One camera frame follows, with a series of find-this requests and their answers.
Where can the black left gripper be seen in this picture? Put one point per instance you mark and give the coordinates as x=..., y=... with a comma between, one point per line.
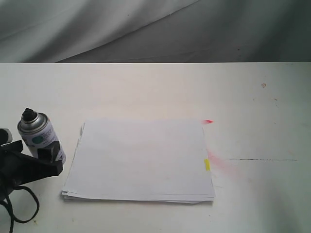
x=17, y=169

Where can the white spray paint can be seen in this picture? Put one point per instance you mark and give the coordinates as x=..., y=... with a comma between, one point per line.
x=36, y=130

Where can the stack of white paper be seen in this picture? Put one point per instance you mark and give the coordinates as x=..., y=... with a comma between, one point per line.
x=140, y=160

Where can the white backdrop cloth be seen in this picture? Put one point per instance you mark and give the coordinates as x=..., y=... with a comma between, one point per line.
x=154, y=31

